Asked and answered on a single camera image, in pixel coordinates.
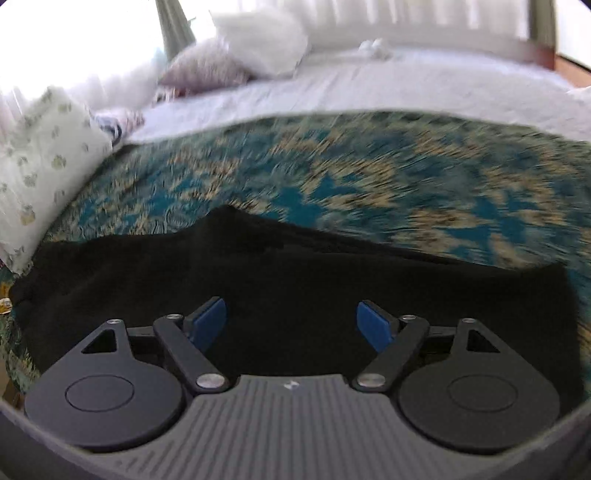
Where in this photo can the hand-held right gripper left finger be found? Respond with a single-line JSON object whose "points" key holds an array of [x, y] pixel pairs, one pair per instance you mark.
{"points": [[210, 319]]}

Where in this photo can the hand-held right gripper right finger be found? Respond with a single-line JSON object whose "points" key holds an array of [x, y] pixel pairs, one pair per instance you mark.
{"points": [[374, 324]]}

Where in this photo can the black pants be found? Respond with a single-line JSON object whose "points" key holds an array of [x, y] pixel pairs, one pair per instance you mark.
{"points": [[286, 286]]}

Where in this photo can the teal patterned blanket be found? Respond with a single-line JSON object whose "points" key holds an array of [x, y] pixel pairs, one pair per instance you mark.
{"points": [[369, 184]]}

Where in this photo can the crumpled patterned cloth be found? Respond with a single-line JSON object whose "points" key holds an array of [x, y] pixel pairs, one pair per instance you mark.
{"points": [[117, 121]]}

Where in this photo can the white floral bolster pillow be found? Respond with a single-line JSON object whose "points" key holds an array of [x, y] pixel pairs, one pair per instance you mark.
{"points": [[41, 161]]}

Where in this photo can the white bed sheet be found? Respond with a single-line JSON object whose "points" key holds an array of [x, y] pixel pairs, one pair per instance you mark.
{"points": [[369, 87]]}

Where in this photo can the grey floral pillow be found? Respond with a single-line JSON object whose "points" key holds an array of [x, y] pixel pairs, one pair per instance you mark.
{"points": [[203, 69]]}

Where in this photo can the small white item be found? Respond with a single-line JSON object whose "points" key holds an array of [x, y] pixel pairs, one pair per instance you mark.
{"points": [[375, 48]]}

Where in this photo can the grey-green curtain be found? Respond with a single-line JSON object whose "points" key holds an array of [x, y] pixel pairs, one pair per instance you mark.
{"points": [[173, 27], [542, 23]]}

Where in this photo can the brown wooden headboard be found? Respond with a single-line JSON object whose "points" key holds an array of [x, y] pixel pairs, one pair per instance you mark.
{"points": [[541, 56]]}

